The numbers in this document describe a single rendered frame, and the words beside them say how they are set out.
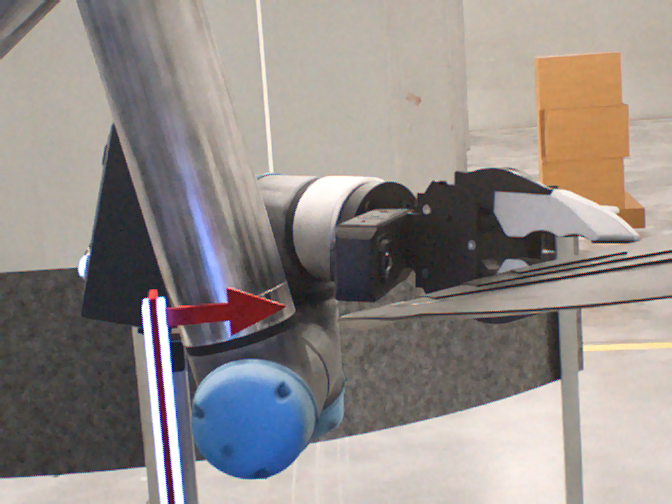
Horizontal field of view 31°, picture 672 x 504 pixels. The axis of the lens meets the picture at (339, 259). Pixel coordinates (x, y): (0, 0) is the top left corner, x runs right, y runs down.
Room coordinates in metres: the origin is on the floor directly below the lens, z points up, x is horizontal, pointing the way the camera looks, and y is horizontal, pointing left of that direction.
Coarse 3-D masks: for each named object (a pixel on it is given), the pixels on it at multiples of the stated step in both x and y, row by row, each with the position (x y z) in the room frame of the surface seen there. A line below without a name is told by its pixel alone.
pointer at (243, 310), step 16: (208, 304) 0.57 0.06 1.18; (224, 304) 0.57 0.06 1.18; (240, 304) 0.57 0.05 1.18; (256, 304) 0.57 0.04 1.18; (272, 304) 0.57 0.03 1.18; (176, 320) 0.57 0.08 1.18; (192, 320) 0.57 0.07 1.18; (208, 320) 0.57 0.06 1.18; (224, 320) 0.57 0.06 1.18; (240, 320) 0.57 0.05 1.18; (256, 320) 0.57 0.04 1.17
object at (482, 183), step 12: (492, 168) 0.72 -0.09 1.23; (504, 168) 0.72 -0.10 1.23; (456, 180) 0.74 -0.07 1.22; (468, 180) 0.73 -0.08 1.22; (480, 180) 0.73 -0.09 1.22; (492, 180) 0.72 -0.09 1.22; (504, 180) 0.71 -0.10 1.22; (516, 180) 0.71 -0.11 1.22; (528, 180) 0.70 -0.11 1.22; (480, 192) 0.72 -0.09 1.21; (492, 192) 0.72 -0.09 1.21; (516, 192) 0.71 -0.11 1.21; (528, 192) 0.70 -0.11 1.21; (540, 192) 0.69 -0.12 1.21; (480, 204) 0.72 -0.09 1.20; (492, 204) 0.72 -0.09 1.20
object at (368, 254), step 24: (360, 216) 0.73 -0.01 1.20; (384, 216) 0.73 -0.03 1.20; (336, 240) 0.69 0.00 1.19; (360, 240) 0.68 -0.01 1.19; (384, 240) 0.70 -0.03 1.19; (336, 264) 0.69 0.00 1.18; (360, 264) 0.68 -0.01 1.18; (384, 264) 0.69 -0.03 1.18; (336, 288) 0.69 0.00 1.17; (360, 288) 0.68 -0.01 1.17; (384, 288) 0.70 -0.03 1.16
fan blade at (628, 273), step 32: (576, 256) 0.62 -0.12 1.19; (608, 256) 0.60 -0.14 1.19; (640, 256) 0.59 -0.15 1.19; (480, 288) 0.58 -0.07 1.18; (512, 288) 0.57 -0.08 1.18; (544, 288) 0.55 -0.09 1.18; (576, 288) 0.55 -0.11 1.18; (608, 288) 0.54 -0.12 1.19; (640, 288) 0.54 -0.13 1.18; (352, 320) 0.60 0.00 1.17; (384, 320) 0.50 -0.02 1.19; (416, 320) 0.49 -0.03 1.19
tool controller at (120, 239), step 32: (128, 192) 1.13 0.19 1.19; (96, 224) 1.13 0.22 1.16; (128, 224) 1.13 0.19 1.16; (96, 256) 1.13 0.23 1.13; (128, 256) 1.13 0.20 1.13; (96, 288) 1.13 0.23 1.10; (128, 288) 1.13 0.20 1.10; (160, 288) 1.13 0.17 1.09; (96, 320) 1.13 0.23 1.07; (128, 320) 1.13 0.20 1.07
